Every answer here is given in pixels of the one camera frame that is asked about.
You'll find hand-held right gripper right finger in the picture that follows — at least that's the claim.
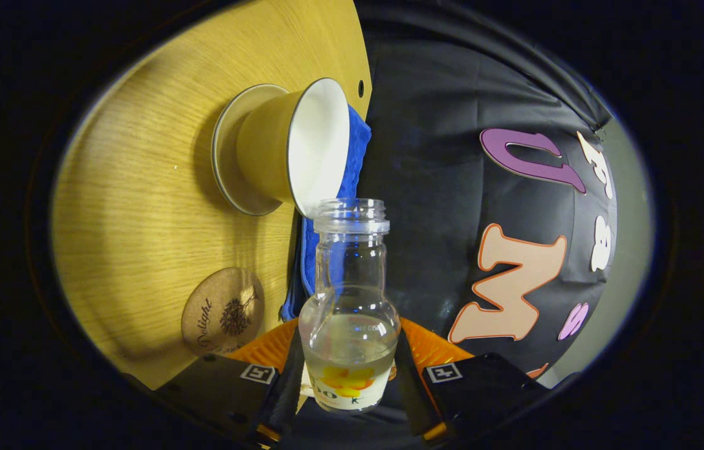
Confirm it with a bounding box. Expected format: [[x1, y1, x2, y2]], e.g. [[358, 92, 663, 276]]
[[392, 317, 546, 444]]

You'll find beige saucer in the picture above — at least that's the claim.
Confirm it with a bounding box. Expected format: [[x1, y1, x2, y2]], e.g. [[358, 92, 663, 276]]
[[212, 84, 290, 217]]

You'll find blue towel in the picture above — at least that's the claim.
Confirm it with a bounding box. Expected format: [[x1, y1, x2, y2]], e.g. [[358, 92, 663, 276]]
[[280, 105, 372, 323]]

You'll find beige teacup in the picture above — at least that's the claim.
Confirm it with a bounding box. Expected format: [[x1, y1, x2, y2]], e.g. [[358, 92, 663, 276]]
[[236, 77, 351, 219]]

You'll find clear glass water bottle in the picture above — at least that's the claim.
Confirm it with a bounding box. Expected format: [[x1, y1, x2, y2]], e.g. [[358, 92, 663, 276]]
[[299, 198, 402, 413]]

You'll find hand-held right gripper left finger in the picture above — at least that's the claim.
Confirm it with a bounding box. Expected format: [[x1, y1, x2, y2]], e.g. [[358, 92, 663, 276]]
[[155, 319, 305, 446]]

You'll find round cork coaster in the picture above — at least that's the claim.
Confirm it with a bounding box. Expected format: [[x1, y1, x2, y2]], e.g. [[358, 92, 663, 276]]
[[181, 267, 265, 357]]

